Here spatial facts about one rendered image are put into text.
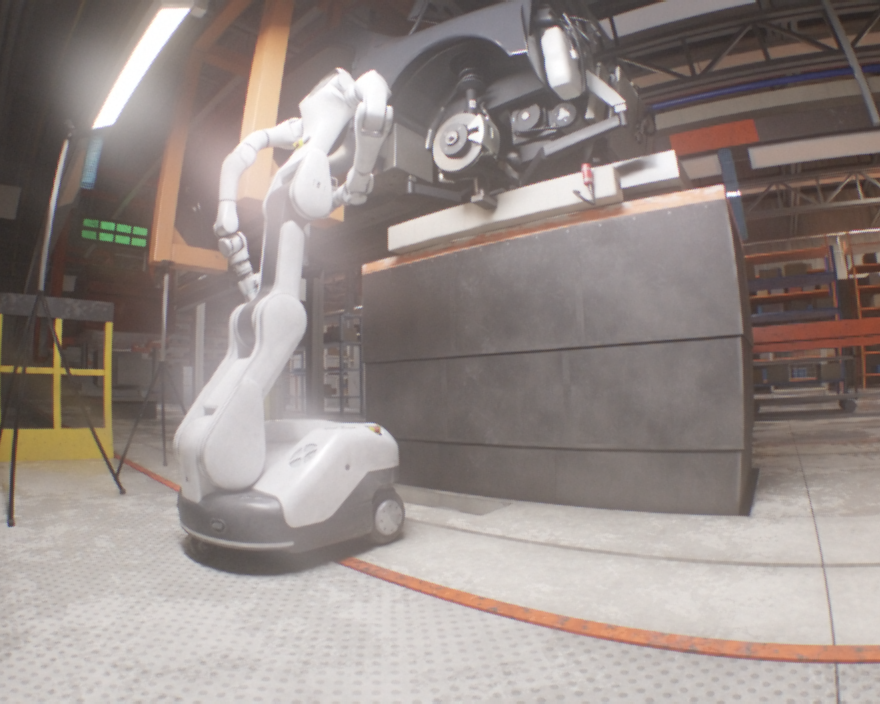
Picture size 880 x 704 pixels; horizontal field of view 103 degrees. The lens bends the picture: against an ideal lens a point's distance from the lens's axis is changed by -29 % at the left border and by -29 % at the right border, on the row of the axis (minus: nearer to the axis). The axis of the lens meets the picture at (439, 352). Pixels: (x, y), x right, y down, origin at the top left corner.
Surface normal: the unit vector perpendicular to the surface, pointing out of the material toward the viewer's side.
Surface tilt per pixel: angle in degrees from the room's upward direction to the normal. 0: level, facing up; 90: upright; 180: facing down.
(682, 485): 90
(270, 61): 90
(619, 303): 90
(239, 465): 90
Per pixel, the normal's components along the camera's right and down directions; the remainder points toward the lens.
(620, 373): -0.63, -0.04
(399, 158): 0.77, -0.07
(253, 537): 0.13, -0.07
